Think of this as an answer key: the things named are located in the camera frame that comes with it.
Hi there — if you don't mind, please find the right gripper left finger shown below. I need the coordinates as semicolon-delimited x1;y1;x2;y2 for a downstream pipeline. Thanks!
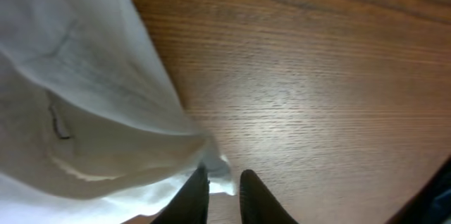
151;166;209;224

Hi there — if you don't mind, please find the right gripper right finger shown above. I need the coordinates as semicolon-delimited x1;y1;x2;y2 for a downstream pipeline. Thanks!
240;169;298;224

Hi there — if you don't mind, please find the white t-shirt with robot print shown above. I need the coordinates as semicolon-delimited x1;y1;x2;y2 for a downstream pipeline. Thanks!
1;0;236;223

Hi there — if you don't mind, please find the dark grey garment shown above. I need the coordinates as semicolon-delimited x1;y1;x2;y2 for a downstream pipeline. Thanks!
387;158;450;224

